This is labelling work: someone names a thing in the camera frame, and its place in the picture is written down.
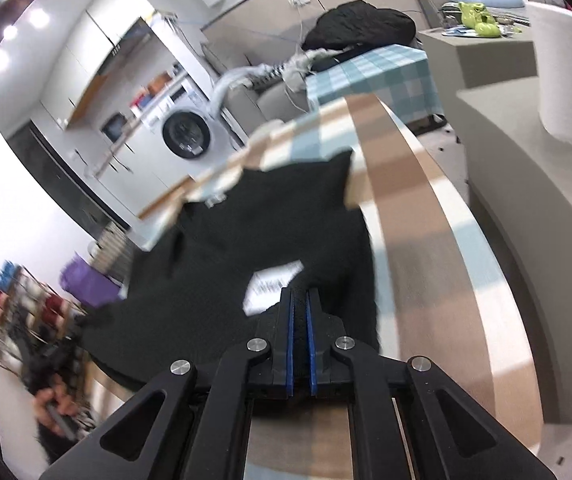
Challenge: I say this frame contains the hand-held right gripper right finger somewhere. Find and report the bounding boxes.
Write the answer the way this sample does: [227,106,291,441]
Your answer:
[306,287,557,480]

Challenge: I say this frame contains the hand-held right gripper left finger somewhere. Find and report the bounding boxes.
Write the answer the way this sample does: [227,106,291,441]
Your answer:
[40,287,297,480]

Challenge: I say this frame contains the black knit sweater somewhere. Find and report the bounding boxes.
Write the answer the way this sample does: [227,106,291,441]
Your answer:
[80,150,381,391]

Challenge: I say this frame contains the person's left hand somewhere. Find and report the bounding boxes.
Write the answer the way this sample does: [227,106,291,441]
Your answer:
[33,385,84,433]

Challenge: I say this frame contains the metal shoe rack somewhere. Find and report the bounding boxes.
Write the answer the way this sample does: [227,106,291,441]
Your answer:
[0,260,91,376]

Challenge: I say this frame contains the row of assorted shoes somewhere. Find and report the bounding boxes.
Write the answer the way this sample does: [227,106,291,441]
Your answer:
[0,260,79,361]

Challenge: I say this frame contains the purple bag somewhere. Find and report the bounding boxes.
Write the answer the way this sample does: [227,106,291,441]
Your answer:
[60,255,126,308]

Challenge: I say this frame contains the woven laundry basket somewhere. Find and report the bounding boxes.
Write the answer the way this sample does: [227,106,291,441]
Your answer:
[88,222,134,291]

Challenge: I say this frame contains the dark door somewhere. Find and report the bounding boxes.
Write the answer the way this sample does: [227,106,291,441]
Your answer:
[8,120,131,241]

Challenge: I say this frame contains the white base cabinets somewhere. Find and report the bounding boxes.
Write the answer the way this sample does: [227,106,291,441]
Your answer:
[66,120,197,221]

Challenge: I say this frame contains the white washing machine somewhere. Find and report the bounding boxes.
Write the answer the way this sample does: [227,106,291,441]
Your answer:
[158,107,234,181]

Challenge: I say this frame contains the dark cooking pot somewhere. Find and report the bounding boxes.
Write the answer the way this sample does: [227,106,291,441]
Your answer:
[102,112,129,141]

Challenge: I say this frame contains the grey sofa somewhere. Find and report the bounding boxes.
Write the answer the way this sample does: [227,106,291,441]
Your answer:
[201,42,317,146]

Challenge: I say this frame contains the beige low cabinet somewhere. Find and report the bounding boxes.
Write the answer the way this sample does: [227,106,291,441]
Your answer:
[456,72,572,426]
[418,27,539,131]

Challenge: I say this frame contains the light blue blanket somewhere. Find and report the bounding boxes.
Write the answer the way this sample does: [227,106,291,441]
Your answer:
[208,64,287,116]

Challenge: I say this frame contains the teal checked tablecloth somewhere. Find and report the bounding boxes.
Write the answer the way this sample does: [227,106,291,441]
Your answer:
[306,44,442,128]

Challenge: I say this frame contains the grey crumpled garment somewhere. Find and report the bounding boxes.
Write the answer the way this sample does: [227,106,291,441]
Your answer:
[278,47,341,81]

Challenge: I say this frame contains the black range hood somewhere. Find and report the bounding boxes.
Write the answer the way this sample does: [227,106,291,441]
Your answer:
[100,17,149,76]

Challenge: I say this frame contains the black puffer jacket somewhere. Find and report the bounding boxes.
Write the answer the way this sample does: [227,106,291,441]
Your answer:
[303,2,415,51]

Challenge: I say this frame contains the green toy figure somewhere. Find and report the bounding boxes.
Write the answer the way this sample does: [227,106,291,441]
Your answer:
[457,1,498,39]

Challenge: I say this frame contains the white paper towel roll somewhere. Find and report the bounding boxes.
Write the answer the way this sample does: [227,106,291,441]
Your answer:
[523,0,572,151]

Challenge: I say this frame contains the white wall cabinets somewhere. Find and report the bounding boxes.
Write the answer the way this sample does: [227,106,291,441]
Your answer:
[63,0,151,126]

